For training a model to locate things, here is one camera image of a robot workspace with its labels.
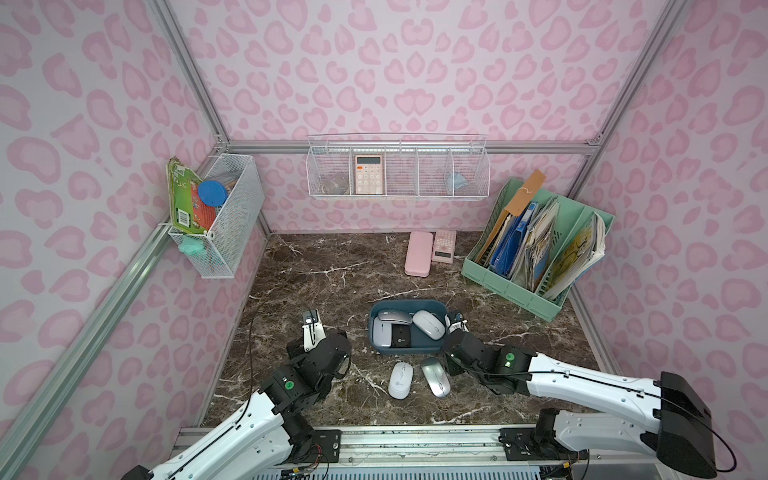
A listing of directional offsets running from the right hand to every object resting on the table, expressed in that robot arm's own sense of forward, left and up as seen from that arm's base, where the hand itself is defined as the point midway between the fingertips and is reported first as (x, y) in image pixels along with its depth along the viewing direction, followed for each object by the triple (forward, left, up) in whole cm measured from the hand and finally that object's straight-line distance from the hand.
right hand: (445, 349), depth 80 cm
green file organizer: (+38, -42, +8) cm, 57 cm away
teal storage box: (+16, +18, -6) cm, 25 cm away
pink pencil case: (+39, +6, -7) cm, 40 cm away
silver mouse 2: (+14, +11, -8) cm, 19 cm away
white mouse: (-6, +12, -7) cm, 15 cm away
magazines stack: (+23, -27, +7) cm, 36 cm away
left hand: (+2, +32, +6) cm, 32 cm away
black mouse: (+7, +12, -7) cm, 16 cm away
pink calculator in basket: (+47, +22, +22) cm, 57 cm away
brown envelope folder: (+30, -19, +23) cm, 42 cm away
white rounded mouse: (+11, +3, -7) cm, 13 cm away
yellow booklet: (+22, -39, +15) cm, 47 cm away
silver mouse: (-5, +2, -7) cm, 9 cm away
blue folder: (+32, -22, +5) cm, 39 cm away
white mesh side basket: (+14, +57, +23) cm, 63 cm away
